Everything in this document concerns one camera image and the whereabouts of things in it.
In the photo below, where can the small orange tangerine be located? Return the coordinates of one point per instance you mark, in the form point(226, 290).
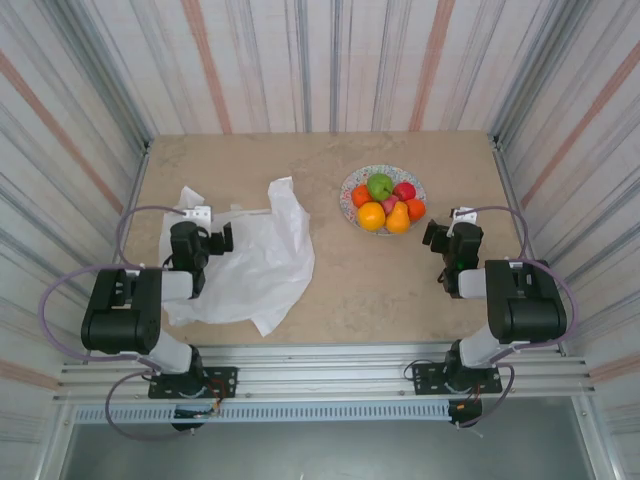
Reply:
point(361, 195)
point(416, 209)

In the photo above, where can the orange yellow pear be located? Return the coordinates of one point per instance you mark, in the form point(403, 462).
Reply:
point(398, 220)

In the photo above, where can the white plastic bag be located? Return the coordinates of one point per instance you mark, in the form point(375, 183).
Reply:
point(260, 270)

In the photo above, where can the small pink red fruit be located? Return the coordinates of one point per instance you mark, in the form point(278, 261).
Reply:
point(390, 204)

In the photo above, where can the red apple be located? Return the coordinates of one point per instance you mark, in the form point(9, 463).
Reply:
point(405, 191)

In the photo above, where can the large orange fruit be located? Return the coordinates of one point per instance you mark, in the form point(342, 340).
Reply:
point(371, 216)

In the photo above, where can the green apple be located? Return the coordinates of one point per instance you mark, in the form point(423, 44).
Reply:
point(380, 185)

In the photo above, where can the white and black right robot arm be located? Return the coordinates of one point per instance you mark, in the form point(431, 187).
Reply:
point(530, 310)

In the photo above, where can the colourful patterned plate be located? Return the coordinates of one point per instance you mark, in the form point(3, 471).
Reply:
point(350, 180)

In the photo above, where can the black connector block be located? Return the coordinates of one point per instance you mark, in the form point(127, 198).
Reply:
point(187, 425)
point(467, 412)

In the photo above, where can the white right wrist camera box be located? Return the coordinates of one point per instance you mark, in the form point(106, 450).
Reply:
point(465, 215)

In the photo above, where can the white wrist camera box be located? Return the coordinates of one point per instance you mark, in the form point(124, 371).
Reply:
point(197, 215)
point(465, 215)

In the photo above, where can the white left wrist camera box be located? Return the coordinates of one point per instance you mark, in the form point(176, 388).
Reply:
point(197, 215)

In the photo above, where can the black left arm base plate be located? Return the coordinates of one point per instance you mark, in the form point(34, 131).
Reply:
point(225, 380)

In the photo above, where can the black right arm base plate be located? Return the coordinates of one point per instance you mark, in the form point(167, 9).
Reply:
point(425, 377)

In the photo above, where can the aluminium rail frame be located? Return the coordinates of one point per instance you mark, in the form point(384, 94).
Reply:
point(325, 365)

